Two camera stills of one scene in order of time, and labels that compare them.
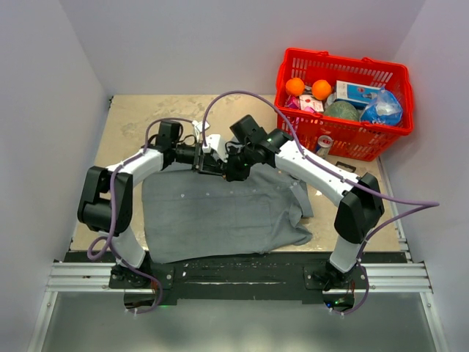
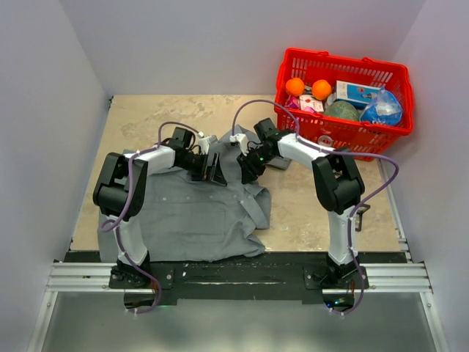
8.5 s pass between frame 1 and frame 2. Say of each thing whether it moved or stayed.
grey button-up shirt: moved
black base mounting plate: stayed
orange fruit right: stayed
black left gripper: stayed
